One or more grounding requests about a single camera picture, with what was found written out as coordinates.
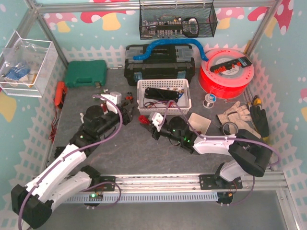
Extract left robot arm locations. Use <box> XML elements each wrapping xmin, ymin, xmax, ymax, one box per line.
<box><xmin>11</xmin><ymin>92</ymin><xmax>137</xmax><ymax>229</ymax></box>

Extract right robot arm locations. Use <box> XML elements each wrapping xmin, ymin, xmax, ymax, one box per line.
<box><xmin>139</xmin><ymin>113</ymin><xmax>272</xmax><ymax>190</ymax></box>

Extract orange black pliers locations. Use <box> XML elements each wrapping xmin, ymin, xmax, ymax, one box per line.
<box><xmin>123</xmin><ymin>92</ymin><xmax>134</xmax><ymax>106</ymax></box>

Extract white perforated basket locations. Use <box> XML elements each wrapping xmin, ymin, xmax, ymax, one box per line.
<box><xmin>137</xmin><ymin>79</ymin><xmax>191</xmax><ymax>115</ymax></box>

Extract green small motor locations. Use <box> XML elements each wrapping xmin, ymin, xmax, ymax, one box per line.
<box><xmin>92</xmin><ymin>89</ymin><xmax>109</xmax><ymax>99</ymax></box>

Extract white peg fixture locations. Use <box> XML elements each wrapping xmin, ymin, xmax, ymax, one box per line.
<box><xmin>80</xmin><ymin>113</ymin><xmax>84</xmax><ymax>123</ymax></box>

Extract small white tray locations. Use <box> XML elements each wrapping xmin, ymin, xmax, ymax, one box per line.
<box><xmin>189</xmin><ymin>113</ymin><xmax>211</xmax><ymax>135</ymax></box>

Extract black toolbox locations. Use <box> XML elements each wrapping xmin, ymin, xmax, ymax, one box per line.
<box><xmin>124</xmin><ymin>45</ymin><xmax>195</xmax><ymax>86</ymax></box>

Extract green plastic case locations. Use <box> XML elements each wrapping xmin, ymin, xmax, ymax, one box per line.
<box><xmin>64</xmin><ymin>60</ymin><xmax>107</xmax><ymax>88</ymax></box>

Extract orange multimeter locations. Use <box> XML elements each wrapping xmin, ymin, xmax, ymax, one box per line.
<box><xmin>54</xmin><ymin>81</ymin><xmax>67</xmax><ymax>109</ymax></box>

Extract red multimeter leads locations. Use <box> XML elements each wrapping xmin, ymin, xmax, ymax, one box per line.
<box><xmin>48</xmin><ymin>107</ymin><xmax>59</xmax><ymax>143</ymax></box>

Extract tape roll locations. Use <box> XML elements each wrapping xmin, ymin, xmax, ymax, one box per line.
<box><xmin>221</xmin><ymin>122</ymin><xmax>239</xmax><ymax>135</ymax></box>

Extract white work gloves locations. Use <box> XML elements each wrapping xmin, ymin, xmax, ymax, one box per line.
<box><xmin>217</xmin><ymin>101</ymin><xmax>261</xmax><ymax>138</ymax></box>

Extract yellow black screwdriver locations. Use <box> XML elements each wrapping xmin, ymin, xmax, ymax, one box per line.
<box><xmin>248</xmin><ymin>95</ymin><xmax>261</xmax><ymax>107</ymax></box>

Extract black glove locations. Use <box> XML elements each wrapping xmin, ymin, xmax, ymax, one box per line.
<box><xmin>250</xmin><ymin>106</ymin><xmax>269</xmax><ymax>139</ymax></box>

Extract black red connector strip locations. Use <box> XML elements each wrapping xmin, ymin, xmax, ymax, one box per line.
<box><xmin>210</xmin><ymin>57</ymin><xmax>252</xmax><ymax>74</ymax></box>

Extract clear acrylic box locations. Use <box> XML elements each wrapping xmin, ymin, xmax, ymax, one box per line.
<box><xmin>0</xmin><ymin>31</ymin><xmax>58</xmax><ymax>98</ymax></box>

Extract blue white gloves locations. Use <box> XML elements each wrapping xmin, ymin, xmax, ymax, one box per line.
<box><xmin>4</xmin><ymin>63</ymin><xmax>30</xmax><ymax>82</ymax></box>

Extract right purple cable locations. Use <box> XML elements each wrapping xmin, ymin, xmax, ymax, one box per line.
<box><xmin>160</xmin><ymin>100</ymin><xmax>282</xmax><ymax>207</ymax></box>

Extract purple cable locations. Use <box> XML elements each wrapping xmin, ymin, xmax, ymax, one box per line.
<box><xmin>18</xmin><ymin>94</ymin><xmax>124</xmax><ymax>230</ymax></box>
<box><xmin>160</xmin><ymin>100</ymin><xmax>282</xmax><ymax>207</ymax></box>

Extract blue corrugated hose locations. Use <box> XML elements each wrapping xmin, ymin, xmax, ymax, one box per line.
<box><xmin>133</xmin><ymin>38</ymin><xmax>209</xmax><ymax>61</ymax></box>

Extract solder wire spool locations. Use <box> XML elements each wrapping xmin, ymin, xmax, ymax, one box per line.
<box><xmin>202</xmin><ymin>93</ymin><xmax>217</xmax><ymax>109</ymax></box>

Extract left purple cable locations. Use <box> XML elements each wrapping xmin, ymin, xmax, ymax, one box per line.
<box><xmin>18</xmin><ymin>94</ymin><xmax>124</xmax><ymax>230</ymax></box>

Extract grey slotted cable duct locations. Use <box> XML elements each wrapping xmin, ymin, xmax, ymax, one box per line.
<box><xmin>65</xmin><ymin>192</ymin><xmax>218</xmax><ymax>204</ymax></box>

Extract black wire mesh basket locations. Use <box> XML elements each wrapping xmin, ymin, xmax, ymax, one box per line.
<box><xmin>139</xmin><ymin>0</ymin><xmax>218</xmax><ymax>40</ymax></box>

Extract aluminium rail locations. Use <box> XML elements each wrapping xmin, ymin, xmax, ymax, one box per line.
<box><xmin>31</xmin><ymin>171</ymin><xmax>288</xmax><ymax>193</ymax></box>

